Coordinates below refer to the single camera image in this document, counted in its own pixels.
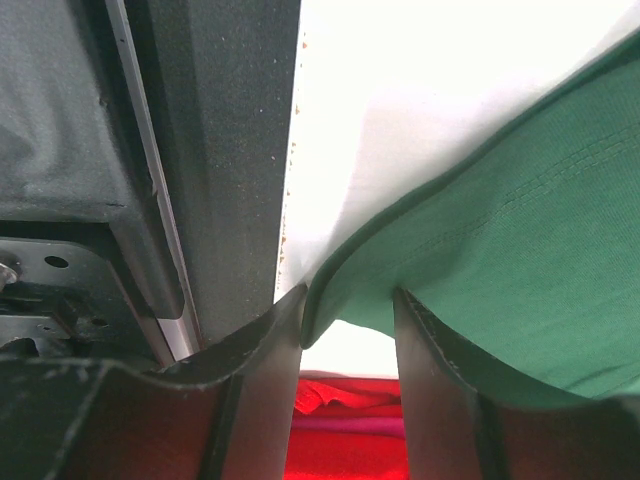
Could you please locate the red folded t shirt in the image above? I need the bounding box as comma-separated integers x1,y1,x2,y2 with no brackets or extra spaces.
284,377,409,480

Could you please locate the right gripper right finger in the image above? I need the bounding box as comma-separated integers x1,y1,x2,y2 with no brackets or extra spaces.
393,289,639,479

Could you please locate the pink folded t shirt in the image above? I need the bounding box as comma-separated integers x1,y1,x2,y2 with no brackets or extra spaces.
292,417,405,439

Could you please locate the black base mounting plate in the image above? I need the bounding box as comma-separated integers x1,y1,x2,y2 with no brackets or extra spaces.
1,1,301,365

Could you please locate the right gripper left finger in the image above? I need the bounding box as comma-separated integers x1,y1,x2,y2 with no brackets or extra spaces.
1,285,306,479

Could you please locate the green t shirt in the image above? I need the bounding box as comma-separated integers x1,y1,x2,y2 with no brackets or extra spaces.
302,35,639,399

